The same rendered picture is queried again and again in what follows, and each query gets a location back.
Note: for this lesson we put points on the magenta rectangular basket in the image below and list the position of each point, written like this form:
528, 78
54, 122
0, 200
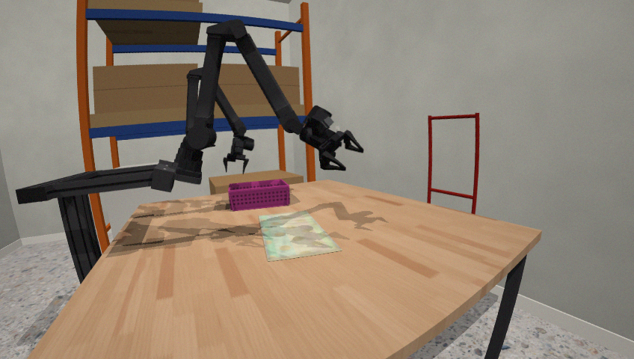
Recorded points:
258, 195

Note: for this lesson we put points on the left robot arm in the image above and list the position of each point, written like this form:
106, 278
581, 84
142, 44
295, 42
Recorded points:
234, 121

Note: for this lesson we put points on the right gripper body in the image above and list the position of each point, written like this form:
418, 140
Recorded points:
332, 144

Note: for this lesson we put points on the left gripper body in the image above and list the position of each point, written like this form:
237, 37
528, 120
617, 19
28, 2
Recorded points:
232, 157

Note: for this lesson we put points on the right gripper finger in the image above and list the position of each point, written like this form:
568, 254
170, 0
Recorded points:
348, 146
325, 162

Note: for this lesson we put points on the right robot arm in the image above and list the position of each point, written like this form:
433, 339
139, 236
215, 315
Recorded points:
202, 134

